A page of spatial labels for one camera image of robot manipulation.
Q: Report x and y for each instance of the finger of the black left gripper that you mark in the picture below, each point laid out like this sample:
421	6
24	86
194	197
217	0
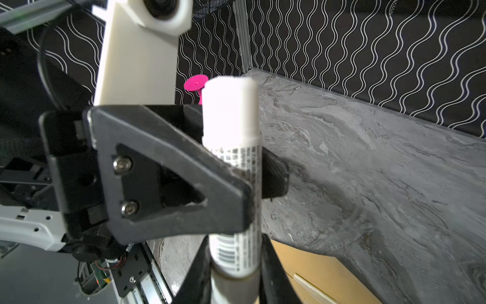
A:
275	172
159	182

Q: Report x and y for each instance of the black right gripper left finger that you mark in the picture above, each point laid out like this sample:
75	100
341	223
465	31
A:
196	287

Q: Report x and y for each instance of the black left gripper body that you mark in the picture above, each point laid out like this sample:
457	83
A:
74	172

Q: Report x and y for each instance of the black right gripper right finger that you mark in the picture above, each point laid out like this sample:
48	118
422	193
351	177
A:
275	286

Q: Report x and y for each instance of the brown manila envelope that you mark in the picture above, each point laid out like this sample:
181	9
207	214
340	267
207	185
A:
321	279

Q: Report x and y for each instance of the white glue stick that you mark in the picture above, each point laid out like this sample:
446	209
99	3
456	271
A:
231	131

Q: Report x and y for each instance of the magenta plastic goblet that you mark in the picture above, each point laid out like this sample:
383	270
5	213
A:
196	84

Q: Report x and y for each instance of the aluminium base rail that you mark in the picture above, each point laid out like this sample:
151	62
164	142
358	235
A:
140	281

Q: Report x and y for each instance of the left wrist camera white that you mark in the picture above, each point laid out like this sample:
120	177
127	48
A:
138	64

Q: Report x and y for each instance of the aluminium corner post left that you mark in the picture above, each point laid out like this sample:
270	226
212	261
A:
241	18

